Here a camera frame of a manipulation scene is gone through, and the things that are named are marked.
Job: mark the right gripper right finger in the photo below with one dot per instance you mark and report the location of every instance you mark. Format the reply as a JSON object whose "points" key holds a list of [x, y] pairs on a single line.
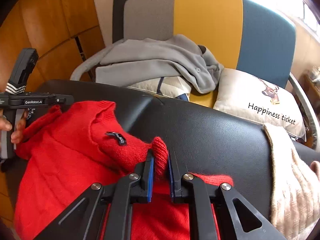
{"points": [[217, 212]]}

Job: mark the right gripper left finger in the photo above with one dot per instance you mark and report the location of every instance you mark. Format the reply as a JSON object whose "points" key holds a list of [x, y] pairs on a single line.
{"points": [[104, 212]]}

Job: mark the red knit sweater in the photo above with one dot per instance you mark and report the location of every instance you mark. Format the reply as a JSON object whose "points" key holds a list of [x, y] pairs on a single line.
{"points": [[69, 151]]}

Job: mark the person's left hand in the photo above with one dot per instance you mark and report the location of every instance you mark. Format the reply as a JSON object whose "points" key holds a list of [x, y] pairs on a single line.
{"points": [[17, 134]]}

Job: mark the black leather bench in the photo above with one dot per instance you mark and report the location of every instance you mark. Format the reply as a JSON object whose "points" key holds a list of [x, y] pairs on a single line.
{"points": [[214, 146]]}

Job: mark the white printed cushion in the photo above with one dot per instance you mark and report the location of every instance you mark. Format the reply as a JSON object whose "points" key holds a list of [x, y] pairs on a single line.
{"points": [[251, 98]]}

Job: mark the grey hooded sweatshirt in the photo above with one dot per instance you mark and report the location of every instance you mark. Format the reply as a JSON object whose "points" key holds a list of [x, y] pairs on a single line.
{"points": [[127, 62]]}

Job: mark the grey yellow blue armchair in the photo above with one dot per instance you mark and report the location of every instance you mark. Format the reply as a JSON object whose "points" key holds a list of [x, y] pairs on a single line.
{"points": [[241, 34]]}

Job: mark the cream cable knit sweater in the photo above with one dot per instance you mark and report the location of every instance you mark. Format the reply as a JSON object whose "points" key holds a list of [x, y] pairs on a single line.
{"points": [[295, 187]]}

